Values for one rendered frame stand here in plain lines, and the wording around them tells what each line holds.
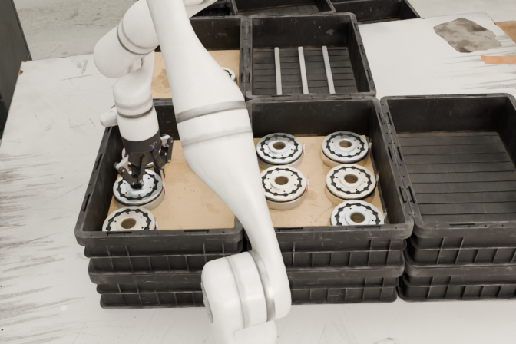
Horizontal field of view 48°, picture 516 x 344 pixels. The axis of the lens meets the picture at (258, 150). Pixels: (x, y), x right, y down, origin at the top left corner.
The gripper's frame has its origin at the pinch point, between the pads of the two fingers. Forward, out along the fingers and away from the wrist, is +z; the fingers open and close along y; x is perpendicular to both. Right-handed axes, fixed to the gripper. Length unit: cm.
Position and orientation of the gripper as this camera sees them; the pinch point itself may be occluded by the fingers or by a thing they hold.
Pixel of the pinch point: (150, 180)
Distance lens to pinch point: 125.9
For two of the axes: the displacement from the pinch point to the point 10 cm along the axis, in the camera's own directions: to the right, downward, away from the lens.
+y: 7.0, -4.8, 5.3
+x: -7.1, -4.4, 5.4
